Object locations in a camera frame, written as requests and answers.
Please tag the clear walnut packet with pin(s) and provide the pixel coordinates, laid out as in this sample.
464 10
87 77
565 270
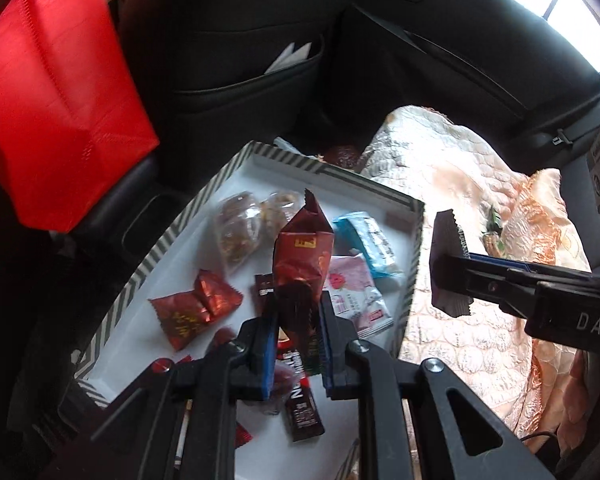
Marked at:
235 232
280 210

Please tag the dark brown snack bar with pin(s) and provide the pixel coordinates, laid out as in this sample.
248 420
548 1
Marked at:
265 292
302 405

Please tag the red foil snack packet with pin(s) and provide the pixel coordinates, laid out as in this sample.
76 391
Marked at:
180 317
217 292

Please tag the dark brown snack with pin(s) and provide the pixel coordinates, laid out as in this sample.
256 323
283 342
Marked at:
447 235

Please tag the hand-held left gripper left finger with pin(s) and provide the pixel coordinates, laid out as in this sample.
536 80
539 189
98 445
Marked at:
266 355

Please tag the green yellow snack packet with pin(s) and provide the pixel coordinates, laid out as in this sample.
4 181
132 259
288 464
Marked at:
492 230

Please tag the white papers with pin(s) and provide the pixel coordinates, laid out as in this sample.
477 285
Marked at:
290 56

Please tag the dark red snack packet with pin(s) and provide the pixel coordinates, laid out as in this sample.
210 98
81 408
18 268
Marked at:
342 155

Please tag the orange fringed embroidered cloth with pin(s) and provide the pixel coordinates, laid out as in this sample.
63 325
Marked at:
545 200

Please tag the red brown snack pouch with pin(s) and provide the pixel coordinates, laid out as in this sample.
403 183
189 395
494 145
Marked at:
302 260

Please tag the pink white snack packet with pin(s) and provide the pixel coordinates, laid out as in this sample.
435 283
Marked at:
355 295

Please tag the seat belt buckle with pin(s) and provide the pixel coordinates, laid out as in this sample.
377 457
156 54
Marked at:
560 137

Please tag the peach quilted blanket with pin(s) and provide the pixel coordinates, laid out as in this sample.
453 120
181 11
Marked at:
455 170

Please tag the dark red gold candy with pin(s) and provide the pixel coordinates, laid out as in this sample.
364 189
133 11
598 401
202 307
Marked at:
162 365

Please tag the black car door panel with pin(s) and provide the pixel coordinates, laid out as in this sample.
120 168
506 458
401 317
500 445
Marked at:
455 35

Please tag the black car seat back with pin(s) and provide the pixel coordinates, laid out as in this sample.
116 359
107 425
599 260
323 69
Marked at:
220 20

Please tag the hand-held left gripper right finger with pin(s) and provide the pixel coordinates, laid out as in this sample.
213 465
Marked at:
327 355

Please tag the blue white snack packet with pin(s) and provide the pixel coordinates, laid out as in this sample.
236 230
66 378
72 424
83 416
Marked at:
370 245

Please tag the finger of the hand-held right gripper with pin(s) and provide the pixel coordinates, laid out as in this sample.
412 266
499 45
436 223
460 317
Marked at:
500 263
480 282

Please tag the red paper bag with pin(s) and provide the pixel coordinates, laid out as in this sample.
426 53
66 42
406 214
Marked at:
55 110

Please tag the striped rim white box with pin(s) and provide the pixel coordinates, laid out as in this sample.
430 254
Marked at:
280 175

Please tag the clear plastic wrapper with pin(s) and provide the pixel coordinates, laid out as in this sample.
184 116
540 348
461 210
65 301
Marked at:
292 146

